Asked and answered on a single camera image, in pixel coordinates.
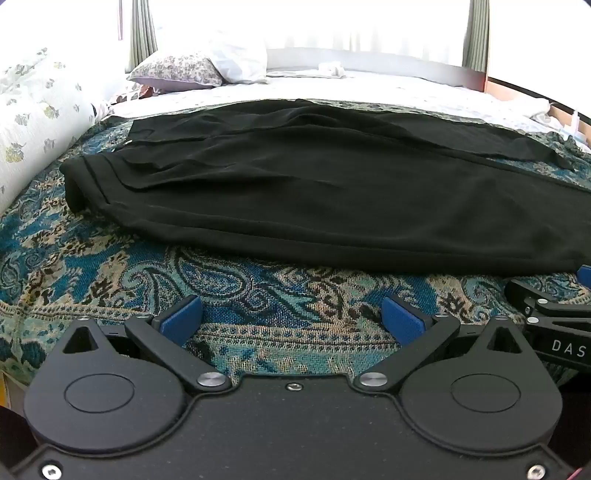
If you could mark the black pants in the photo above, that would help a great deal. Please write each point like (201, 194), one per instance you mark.
(323, 198)

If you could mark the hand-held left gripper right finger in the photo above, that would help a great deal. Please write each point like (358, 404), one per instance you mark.
(402, 319)

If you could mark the white floral bolster pillow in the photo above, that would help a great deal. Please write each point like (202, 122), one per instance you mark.
(41, 115)

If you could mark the rolled white towel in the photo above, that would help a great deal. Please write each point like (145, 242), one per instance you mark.
(330, 69)

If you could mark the grey floral pillow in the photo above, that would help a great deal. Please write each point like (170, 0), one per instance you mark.
(180, 69)

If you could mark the white bed sheet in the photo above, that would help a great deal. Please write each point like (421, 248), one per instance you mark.
(392, 92)

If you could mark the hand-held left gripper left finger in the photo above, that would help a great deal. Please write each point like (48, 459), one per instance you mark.
(181, 319)

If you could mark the green curtain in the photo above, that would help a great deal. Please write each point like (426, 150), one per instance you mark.
(476, 34)
(143, 32)

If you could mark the blue paisley blanket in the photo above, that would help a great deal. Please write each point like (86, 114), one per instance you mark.
(115, 277)

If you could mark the white sheer curtain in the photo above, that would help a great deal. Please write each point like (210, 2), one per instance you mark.
(314, 23)

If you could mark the bed headboard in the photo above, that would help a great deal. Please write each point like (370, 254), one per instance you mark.
(415, 62)

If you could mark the small white bottle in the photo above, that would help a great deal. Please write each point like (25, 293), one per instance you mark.
(575, 121)

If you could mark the plain white pillow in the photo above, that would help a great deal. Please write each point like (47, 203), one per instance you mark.
(240, 60)

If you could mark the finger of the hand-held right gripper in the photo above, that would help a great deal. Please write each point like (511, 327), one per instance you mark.
(584, 273)
(526, 291)

